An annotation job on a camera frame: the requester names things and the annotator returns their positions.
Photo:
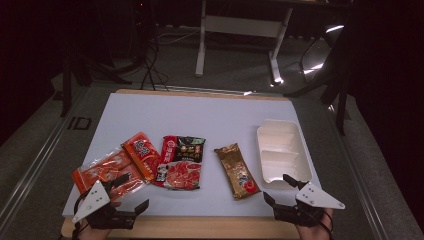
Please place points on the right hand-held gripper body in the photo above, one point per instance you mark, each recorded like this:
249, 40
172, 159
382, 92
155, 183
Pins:
315, 196

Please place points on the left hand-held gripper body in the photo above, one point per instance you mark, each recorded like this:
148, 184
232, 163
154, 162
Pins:
95, 200

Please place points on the clear orange sauce packet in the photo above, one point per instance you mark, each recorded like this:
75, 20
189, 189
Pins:
103, 171

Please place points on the white plastic container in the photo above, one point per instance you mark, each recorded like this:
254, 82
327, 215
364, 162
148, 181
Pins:
283, 153

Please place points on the orange red seasoning packet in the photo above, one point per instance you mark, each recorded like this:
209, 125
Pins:
143, 155

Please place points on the gold brown packet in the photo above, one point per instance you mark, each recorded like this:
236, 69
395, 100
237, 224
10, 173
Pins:
238, 171

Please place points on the red and black soup packet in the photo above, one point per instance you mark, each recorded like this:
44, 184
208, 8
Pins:
181, 163

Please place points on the person's left hand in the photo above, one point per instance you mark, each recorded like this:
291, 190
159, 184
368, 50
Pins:
96, 233

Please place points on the person's right hand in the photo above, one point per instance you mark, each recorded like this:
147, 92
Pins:
313, 232

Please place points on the wooden table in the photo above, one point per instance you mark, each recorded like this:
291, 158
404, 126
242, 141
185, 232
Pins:
200, 228

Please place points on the black metal stand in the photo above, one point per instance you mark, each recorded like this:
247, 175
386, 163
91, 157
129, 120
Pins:
68, 76

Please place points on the dark chair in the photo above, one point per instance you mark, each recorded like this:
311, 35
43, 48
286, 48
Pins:
336, 66

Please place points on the white desk frame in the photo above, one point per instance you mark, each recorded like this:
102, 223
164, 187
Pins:
245, 26

